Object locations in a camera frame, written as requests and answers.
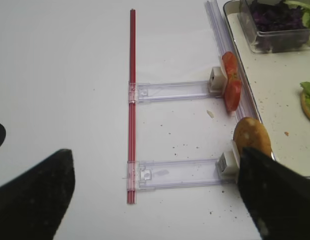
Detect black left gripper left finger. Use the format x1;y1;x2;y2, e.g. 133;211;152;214
0;149;75;240

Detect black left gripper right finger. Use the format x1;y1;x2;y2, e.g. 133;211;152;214
238;147;310;240

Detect lettuce leaf on bun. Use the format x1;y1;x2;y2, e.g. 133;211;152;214
300;81;310;97

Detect tomato slices stack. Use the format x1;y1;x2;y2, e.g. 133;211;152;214
222;51;242;112

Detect white pusher block tomato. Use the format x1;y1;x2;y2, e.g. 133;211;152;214
208;66;228;95

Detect green lettuce in container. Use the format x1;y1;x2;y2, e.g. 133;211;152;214
284;0;310;46

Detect white pusher block bun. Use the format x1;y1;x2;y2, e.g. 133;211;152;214
216;140;240;178

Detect bun bottom half standing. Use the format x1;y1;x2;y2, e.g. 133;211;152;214
233;117;272;157

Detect bun base on tray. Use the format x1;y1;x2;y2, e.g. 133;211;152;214
300;91;310;121

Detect clear pusher track lower left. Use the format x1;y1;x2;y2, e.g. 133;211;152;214
126;158;235;191

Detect clear pusher track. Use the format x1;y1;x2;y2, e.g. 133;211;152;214
126;158;235;191
128;80;222;104

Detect white metal tray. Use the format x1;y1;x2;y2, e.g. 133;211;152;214
223;0;310;177

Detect clear plastic salad container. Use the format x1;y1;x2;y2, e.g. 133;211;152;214
238;0;310;54

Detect clear pusher track upper left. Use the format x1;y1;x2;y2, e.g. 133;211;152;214
128;80;222;104

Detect purple cabbage shreds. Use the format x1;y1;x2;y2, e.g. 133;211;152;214
249;0;306;33

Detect clear left front rail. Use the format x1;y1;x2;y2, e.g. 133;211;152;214
205;0;261;120

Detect red left rail strip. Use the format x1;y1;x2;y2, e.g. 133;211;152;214
127;9;136;205

